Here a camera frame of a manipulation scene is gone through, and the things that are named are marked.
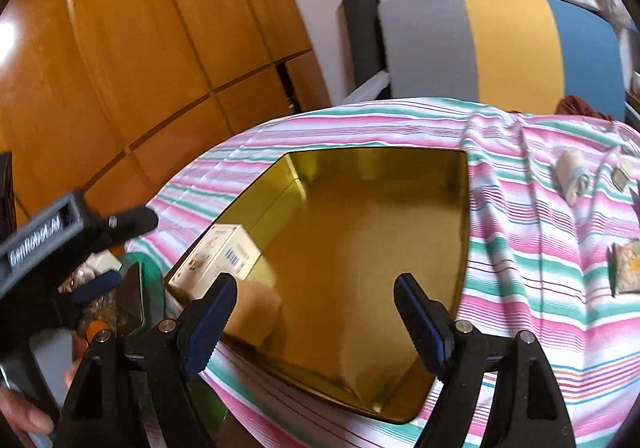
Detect beige cardboard box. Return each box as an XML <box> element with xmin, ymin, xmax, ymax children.
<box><xmin>168</xmin><ymin>224</ymin><xmax>262</xmax><ymax>300</ymax></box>

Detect striped bed sheet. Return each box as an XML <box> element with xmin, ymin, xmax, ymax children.
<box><xmin>126</xmin><ymin>98</ymin><xmax>639</xmax><ymax>447</ymax></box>

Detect orange wooden wardrobe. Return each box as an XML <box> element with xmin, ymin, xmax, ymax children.
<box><xmin>1</xmin><ymin>0</ymin><xmax>330</xmax><ymax>223</ymax></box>

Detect gold metal tin tray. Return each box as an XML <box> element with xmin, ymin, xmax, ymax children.
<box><xmin>218</xmin><ymin>147</ymin><xmax>470</xmax><ymax>424</ymax></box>

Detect small green yellow box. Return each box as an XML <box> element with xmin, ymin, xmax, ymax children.
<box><xmin>612</xmin><ymin>159</ymin><xmax>634</xmax><ymax>193</ymax></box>

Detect black foam roll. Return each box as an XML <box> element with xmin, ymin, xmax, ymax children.
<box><xmin>342</xmin><ymin>0</ymin><xmax>390</xmax><ymax>101</ymax></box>

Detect green yellow cracker packet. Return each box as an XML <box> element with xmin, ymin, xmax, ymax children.
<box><xmin>608</xmin><ymin>239</ymin><xmax>640</xmax><ymax>297</ymax></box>

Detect grey yellow blue chair back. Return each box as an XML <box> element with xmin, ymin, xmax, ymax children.
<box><xmin>378</xmin><ymin>0</ymin><xmax>626</xmax><ymax>121</ymax></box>

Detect dark red cloth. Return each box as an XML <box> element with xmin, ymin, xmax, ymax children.
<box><xmin>555</xmin><ymin>95</ymin><xmax>614</xmax><ymax>121</ymax></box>

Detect black smartphone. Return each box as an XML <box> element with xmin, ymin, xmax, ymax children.
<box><xmin>115</xmin><ymin>262</ymin><xmax>145</xmax><ymax>336</ymax></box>

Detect person left hand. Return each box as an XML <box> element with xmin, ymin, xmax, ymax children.
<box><xmin>1</xmin><ymin>384</ymin><xmax>55</xmax><ymax>435</ymax></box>

